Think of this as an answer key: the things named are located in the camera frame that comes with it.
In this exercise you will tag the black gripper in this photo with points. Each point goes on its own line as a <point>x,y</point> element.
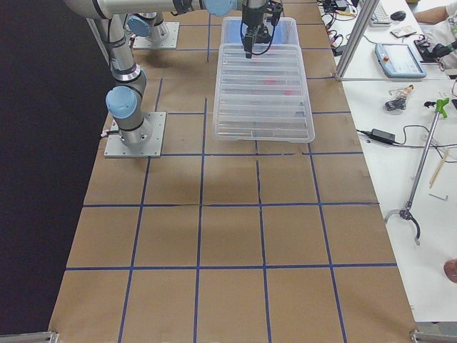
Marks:
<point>250,18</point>

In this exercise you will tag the clear plastic box lid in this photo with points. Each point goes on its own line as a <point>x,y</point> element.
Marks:
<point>264,126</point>

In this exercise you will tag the clear plastic storage box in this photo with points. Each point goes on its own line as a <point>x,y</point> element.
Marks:
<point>271,77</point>

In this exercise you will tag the teach pendant tablet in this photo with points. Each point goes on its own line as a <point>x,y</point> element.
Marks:
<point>398,61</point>

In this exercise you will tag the black power adapter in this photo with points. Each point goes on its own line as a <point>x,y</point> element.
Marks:
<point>379,136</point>

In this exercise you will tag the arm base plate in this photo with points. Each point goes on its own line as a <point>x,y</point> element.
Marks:
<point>170,42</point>
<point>146,141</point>

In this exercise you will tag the aluminium frame post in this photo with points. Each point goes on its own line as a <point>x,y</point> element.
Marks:
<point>359,28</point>

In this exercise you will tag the green handled reacher grabber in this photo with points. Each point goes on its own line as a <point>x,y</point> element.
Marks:
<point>405,212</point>

